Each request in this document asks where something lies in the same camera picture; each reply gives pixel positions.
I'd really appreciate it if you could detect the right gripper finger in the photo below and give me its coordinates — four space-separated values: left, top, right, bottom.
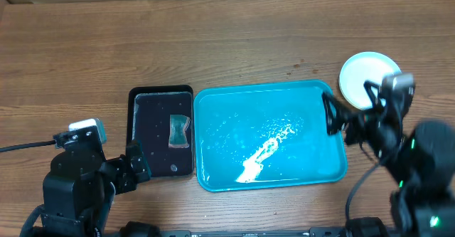
363 80 385 109
321 92 352 135

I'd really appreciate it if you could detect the light blue plate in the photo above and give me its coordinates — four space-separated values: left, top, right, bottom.
338 51 401 110

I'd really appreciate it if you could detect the green and pink sponge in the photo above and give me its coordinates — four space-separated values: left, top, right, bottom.
168 115 191 149

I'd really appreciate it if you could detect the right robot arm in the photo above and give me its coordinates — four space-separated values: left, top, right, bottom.
321 80 454 236

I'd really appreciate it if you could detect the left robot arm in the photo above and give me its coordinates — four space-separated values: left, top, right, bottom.
20 142 151 236

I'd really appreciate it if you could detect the teal plastic tray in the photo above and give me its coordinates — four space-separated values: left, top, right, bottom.
193 80 348 192

